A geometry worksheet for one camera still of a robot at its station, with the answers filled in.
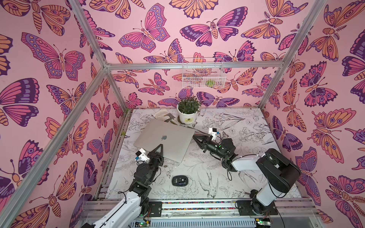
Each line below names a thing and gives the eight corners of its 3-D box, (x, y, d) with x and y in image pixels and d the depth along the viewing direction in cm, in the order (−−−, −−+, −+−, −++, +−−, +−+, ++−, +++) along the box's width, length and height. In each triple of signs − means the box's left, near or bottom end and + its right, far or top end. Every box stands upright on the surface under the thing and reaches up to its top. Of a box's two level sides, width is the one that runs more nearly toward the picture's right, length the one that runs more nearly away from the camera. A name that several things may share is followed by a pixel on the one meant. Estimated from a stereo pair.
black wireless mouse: (172, 186, 83) (171, 184, 81) (172, 176, 87) (172, 175, 84) (188, 186, 83) (188, 184, 81) (188, 176, 87) (188, 175, 84)
